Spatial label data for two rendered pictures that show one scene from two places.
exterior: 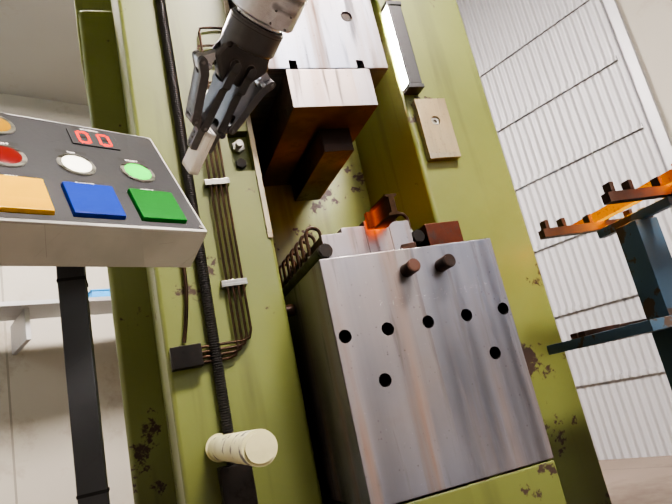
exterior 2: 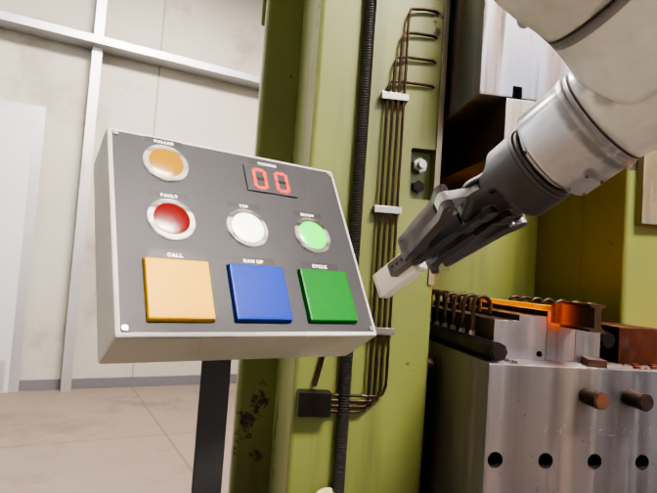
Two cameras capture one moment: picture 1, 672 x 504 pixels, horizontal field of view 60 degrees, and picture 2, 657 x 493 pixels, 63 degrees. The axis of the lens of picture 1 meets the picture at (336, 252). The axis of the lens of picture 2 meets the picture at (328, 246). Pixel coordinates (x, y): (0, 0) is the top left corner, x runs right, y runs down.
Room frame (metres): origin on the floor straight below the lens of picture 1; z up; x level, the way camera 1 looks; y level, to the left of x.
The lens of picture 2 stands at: (0.17, 0.12, 1.04)
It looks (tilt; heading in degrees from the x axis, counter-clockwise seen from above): 3 degrees up; 12
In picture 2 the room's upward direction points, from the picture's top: 4 degrees clockwise
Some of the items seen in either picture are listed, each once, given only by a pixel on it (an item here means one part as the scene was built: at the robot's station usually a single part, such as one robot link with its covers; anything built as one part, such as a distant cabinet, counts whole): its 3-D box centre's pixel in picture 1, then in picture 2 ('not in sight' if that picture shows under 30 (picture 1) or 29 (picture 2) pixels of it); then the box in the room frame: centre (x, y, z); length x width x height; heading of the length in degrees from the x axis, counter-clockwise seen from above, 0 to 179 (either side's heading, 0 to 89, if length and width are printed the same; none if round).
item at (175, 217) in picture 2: (5, 155); (171, 218); (0.75, 0.44, 1.09); 0.05 x 0.03 x 0.04; 111
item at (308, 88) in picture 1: (308, 133); (501, 155); (1.35, 0.00, 1.32); 0.42 x 0.20 x 0.10; 21
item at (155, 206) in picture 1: (156, 208); (326, 297); (0.86, 0.26, 1.01); 0.07 x 0.05 x 0.07; 136
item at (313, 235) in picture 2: (137, 172); (312, 235); (0.89, 0.30, 1.09); 0.05 x 0.03 x 0.04; 111
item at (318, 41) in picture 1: (305, 50); (525, 45); (1.37, -0.04, 1.56); 0.42 x 0.39 x 0.40; 21
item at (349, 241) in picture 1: (338, 268); (492, 323); (1.35, 0.00, 0.96); 0.42 x 0.20 x 0.09; 21
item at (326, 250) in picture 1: (300, 278); (451, 336); (1.25, 0.09, 0.93); 0.40 x 0.03 x 0.03; 21
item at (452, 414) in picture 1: (383, 375); (507, 449); (1.38, -0.04, 0.69); 0.56 x 0.38 x 0.45; 21
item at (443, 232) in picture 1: (433, 244); (617, 341); (1.27, -0.22, 0.95); 0.12 x 0.09 x 0.07; 21
